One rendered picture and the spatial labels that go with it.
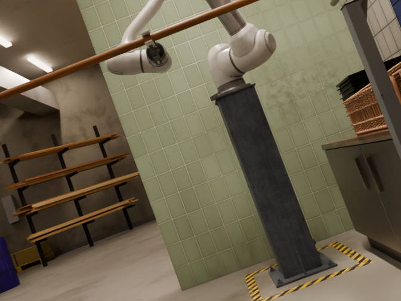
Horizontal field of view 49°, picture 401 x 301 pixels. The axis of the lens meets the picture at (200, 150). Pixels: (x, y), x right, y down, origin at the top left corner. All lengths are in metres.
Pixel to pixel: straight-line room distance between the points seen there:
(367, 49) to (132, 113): 1.90
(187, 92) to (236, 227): 0.92
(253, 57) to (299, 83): 0.73
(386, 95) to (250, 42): 1.07
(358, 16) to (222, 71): 1.15
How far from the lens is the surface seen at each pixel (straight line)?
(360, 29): 1.31
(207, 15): 1.68
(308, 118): 2.89
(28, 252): 11.28
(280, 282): 2.30
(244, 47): 2.24
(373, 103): 1.66
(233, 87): 2.32
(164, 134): 2.86
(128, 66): 1.97
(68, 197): 9.84
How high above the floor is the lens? 0.65
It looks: 3 degrees up
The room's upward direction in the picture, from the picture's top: 20 degrees counter-clockwise
